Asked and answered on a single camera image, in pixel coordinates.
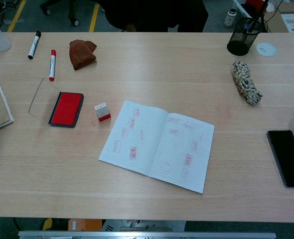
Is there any open lined notebook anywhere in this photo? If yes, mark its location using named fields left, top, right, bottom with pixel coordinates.
left=98, top=100, right=215, bottom=194

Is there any yellow plastic part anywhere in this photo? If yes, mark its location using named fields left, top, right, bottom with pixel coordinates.
left=42, top=218, right=53, bottom=231

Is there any white round cable grommet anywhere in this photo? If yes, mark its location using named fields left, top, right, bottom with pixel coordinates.
left=256, top=42, right=278, bottom=58

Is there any black capped whiteboard marker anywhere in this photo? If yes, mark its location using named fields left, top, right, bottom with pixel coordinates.
left=27, top=30, right=42, bottom=60

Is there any black smartphone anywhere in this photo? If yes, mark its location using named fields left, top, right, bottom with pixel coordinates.
left=266, top=129, right=294, bottom=188

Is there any red capped whiteboard marker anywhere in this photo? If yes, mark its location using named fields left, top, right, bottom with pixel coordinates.
left=48, top=49, right=57, bottom=82

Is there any red ink pad clear lid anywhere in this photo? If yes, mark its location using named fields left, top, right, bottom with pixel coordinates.
left=28, top=77, right=85, bottom=128

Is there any white plastic crate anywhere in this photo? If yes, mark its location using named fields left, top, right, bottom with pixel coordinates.
left=233, top=0, right=253, bottom=18

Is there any black white rolled cloth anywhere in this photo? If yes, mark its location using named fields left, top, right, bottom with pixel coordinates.
left=231, top=60, right=263, bottom=106

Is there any aluminium profile rail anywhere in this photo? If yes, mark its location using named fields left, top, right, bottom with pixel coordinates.
left=18, top=231, right=277, bottom=239

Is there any white thermos bottle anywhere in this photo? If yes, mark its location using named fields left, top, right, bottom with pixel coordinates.
left=223, top=8, right=238, bottom=28

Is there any brown folded cloth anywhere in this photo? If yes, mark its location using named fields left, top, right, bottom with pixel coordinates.
left=69, top=39, right=98, bottom=71

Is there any black mesh pen holder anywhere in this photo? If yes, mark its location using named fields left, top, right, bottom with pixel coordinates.
left=226, top=16, right=263, bottom=56

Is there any person in black clothes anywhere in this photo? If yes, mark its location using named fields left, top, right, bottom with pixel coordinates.
left=103, top=0, right=209, bottom=33

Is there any brown cardboard box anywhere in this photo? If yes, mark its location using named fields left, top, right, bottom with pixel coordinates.
left=261, top=2, right=294, bottom=33

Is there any small red white stamp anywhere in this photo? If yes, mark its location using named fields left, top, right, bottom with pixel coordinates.
left=94, top=102, right=112, bottom=122

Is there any black office chair base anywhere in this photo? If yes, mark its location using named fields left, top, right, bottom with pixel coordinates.
left=39, top=0, right=98, bottom=27

